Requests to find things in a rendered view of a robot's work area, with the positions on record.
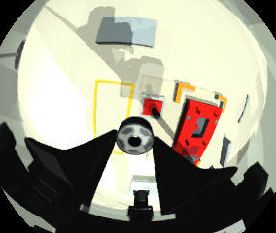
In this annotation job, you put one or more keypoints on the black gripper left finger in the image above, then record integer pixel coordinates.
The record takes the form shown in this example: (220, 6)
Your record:
(81, 167)

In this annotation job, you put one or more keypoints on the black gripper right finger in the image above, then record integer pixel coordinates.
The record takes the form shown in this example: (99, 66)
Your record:
(179, 180)

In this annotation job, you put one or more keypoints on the black and grey wheel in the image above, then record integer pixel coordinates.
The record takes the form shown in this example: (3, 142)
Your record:
(135, 126)

